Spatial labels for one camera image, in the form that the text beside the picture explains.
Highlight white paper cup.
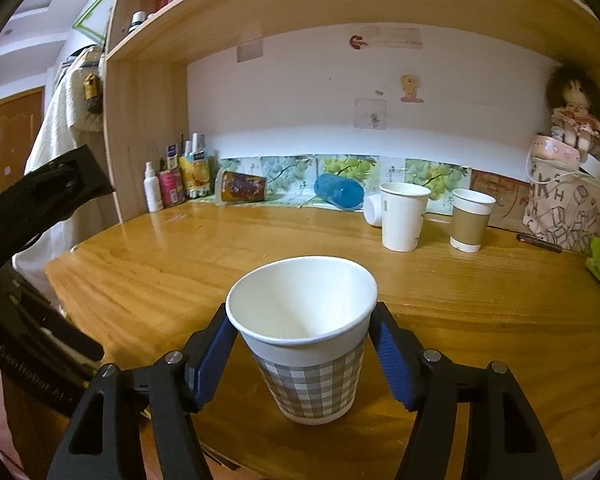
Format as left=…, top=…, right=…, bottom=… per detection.
left=380, top=182, right=430, bottom=252

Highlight dark patterned lying cup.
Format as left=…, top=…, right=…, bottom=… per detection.
left=214, top=170, right=266, bottom=204

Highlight brown sleeved paper cup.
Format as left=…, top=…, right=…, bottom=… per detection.
left=450, top=188, right=496, bottom=254

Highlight small lying white cup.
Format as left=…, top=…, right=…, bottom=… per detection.
left=363, top=194, right=382, bottom=228

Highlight grey checkered paper cup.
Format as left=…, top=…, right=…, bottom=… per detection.
left=225, top=256, right=378, bottom=426

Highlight yellow tube pack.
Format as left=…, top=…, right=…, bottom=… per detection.
left=180, top=132, right=211, bottom=200

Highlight brown-haired rag doll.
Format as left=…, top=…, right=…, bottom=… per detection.
left=545, top=66, right=600, bottom=155

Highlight blue plastic cup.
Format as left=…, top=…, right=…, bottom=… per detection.
left=314, top=174, right=365, bottom=210

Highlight pink device box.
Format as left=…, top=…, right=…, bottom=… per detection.
left=530, top=134, right=580, bottom=171

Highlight printed letter box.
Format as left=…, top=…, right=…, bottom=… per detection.
left=522, top=157, right=600, bottom=254

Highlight brown wooden door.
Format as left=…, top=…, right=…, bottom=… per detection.
left=0, top=87, right=44, bottom=194

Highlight white spray bottle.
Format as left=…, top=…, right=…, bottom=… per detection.
left=143, top=162, right=163, bottom=214

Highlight white cloth on furniture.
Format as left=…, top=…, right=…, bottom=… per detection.
left=12, top=46, right=118, bottom=309

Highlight grape picture cards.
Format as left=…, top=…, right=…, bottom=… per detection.
left=218, top=154, right=471, bottom=214

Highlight pink container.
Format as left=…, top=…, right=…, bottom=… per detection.
left=158, top=168, right=185, bottom=208

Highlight wooden bookshelf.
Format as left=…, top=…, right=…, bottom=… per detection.
left=105, top=0, right=600, bottom=221

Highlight dark pen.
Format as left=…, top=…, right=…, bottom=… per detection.
left=516, top=233, right=562, bottom=254

